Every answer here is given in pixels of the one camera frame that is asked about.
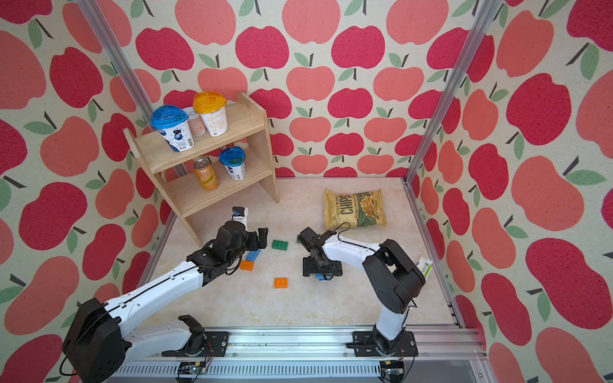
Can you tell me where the pink yogurt cup behind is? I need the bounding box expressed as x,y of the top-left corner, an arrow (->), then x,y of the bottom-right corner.
184,107 -> 207,137

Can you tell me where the right aluminium corner post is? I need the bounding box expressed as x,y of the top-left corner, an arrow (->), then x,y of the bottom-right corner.
402,0 -> 503,190

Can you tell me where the green lego brick left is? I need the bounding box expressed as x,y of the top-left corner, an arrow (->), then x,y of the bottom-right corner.
271,239 -> 289,252

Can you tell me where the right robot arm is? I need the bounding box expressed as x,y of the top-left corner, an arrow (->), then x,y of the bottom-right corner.
298,228 -> 426,357

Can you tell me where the blue lid yogurt cup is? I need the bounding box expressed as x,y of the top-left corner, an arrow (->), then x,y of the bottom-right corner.
219,147 -> 246,180
151,105 -> 194,153

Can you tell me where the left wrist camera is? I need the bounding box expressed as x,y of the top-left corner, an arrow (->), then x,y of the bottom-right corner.
231,207 -> 248,228

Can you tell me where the left aluminium corner post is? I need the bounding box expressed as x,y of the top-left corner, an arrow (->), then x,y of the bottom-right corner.
70,1 -> 161,166

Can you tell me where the orange soda can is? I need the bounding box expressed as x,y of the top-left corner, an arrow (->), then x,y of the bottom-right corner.
194,158 -> 219,192

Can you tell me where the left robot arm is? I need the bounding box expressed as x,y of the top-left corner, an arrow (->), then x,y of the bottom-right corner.
62,220 -> 268,382

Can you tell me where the blue lid yogurt cup upper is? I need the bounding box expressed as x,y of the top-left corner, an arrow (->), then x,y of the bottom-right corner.
151,105 -> 194,153

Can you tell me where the small green white carton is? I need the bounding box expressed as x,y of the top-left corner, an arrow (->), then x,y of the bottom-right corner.
417,257 -> 434,280

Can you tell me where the wooden two-tier shelf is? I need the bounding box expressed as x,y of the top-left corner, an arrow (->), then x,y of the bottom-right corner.
124,93 -> 279,247

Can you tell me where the aluminium corner post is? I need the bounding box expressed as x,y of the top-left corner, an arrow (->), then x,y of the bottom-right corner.
402,0 -> 503,190
70,1 -> 161,166

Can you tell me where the aluminium front rail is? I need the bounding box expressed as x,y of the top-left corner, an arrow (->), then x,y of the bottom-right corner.
110,325 -> 496,382

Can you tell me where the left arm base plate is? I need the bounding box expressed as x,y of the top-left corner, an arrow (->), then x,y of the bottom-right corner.
161,331 -> 229,357

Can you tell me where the orange square lego brick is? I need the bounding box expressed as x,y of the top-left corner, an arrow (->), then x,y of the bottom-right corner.
274,278 -> 288,289

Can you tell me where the blue lid yogurt cup lower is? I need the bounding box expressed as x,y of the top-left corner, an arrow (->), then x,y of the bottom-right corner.
219,147 -> 246,180

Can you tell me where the orange lid yogurt cup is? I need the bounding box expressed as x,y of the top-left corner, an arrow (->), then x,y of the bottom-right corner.
193,92 -> 228,137

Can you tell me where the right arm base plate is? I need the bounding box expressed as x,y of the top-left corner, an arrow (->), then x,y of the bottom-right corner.
346,329 -> 418,358

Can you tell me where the yellow chips bag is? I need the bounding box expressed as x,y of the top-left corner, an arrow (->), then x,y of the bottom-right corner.
323,189 -> 387,229

